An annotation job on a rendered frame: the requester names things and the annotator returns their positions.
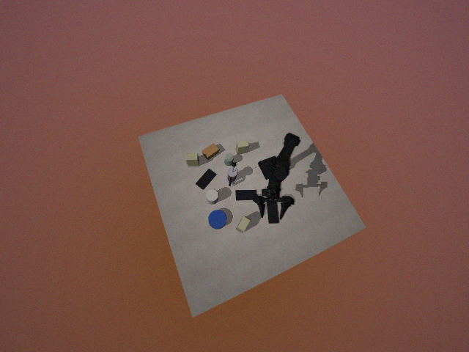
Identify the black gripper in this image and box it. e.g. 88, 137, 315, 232
253, 184, 295, 220

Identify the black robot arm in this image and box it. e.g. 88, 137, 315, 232
262, 133, 300, 197

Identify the dark blue disc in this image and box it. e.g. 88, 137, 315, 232
208, 210, 226, 230

